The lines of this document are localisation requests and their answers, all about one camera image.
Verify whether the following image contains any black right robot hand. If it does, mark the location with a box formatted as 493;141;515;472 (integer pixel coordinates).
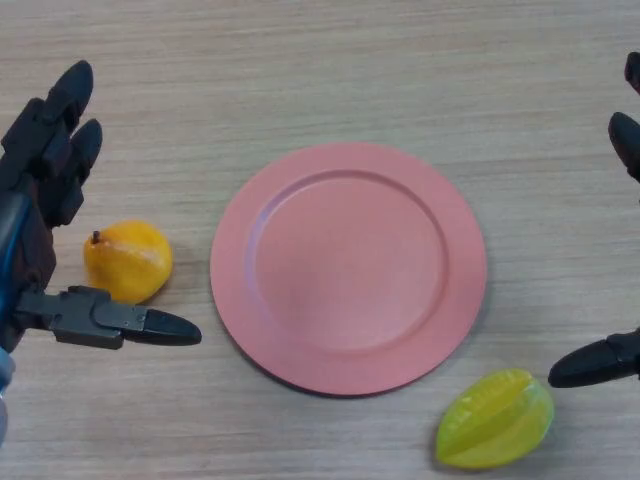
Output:
547;49;640;390

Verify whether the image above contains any orange yellow pear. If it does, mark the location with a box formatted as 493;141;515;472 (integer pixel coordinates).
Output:
82;219;174;305

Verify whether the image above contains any yellow green starfruit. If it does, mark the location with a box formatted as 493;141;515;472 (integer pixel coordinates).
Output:
433;368;556;471

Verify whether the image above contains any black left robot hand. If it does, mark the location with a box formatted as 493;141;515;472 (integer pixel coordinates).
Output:
0;59;203;354

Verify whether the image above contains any pink round plate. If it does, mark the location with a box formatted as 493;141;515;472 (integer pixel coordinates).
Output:
209;141;489;399

